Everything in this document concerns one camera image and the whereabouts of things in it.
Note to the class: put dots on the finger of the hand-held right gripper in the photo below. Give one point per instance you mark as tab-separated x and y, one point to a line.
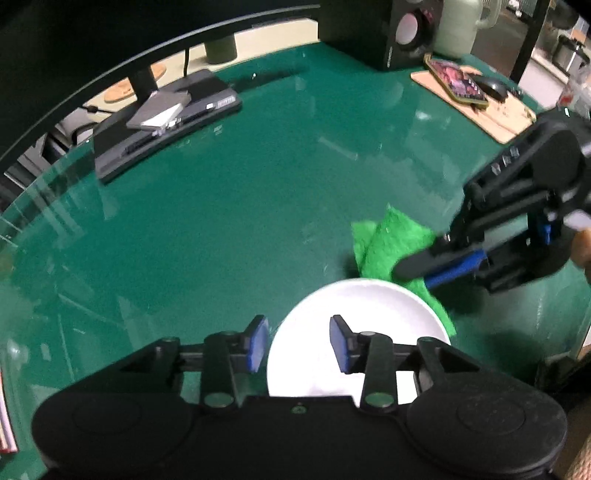
455	271
434	261

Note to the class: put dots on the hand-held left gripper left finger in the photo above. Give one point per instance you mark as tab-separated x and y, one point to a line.
257	344

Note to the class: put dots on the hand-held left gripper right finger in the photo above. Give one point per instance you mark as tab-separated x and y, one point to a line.
339	342

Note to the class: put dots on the white round plate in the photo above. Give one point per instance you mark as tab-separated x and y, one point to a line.
304	323

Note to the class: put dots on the green cloth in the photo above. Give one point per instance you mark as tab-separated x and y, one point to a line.
383	240

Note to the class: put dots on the person's right hand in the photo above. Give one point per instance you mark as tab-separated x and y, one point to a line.
582	251

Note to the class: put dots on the black computer mouse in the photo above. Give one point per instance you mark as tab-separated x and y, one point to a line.
491	85

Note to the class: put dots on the smartphone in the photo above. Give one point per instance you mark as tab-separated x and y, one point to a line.
457	81

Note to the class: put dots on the pale green mug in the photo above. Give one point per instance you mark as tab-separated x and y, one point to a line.
455	27

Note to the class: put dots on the black speaker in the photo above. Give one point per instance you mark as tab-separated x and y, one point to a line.
360	32

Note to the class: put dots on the black pen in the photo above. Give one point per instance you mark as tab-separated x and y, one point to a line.
164	130

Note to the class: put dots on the grey notepad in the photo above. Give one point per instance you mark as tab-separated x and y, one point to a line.
157	108

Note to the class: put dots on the black monitor stand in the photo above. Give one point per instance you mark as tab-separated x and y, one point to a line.
203	92

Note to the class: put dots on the wooden coaster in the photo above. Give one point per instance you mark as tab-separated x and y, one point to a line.
120	92

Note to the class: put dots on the olive green cylinder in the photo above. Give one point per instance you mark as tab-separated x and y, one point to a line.
220	50

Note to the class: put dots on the black curved monitor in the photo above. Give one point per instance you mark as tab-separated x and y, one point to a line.
92	37

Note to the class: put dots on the black metal post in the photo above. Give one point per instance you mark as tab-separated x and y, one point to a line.
531	37

